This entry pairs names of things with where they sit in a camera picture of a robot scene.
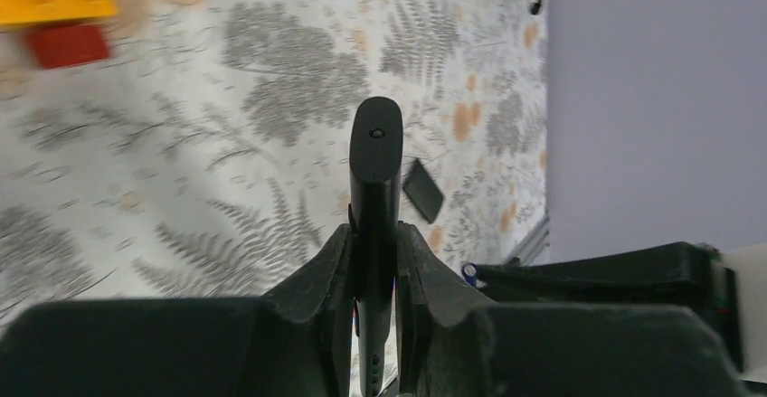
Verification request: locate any black remote battery cover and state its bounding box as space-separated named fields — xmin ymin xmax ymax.
xmin=402 ymin=159 xmax=444 ymax=223

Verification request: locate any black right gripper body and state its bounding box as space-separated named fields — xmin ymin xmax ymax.
xmin=713 ymin=244 xmax=766 ymax=383

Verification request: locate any yellow red toy car block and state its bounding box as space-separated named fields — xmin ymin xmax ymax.
xmin=1 ymin=0 xmax=118 ymax=70

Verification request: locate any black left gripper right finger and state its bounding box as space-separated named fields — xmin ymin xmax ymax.
xmin=397 ymin=223 xmax=746 ymax=396

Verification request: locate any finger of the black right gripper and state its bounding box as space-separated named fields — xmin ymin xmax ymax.
xmin=474 ymin=241 xmax=719 ymax=323

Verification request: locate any purple battery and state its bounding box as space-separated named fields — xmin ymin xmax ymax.
xmin=461 ymin=262 xmax=478 ymax=288

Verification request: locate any black remote control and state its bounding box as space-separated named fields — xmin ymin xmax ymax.
xmin=348 ymin=96 xmax=403 ymax=396

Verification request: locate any floral patterned table mat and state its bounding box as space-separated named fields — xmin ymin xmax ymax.
xmin=1 ymin=0 xmax=547 ymax=323

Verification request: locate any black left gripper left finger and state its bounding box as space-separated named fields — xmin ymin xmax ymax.
xmin=1 ymin=224 xmax=352 ymax=396

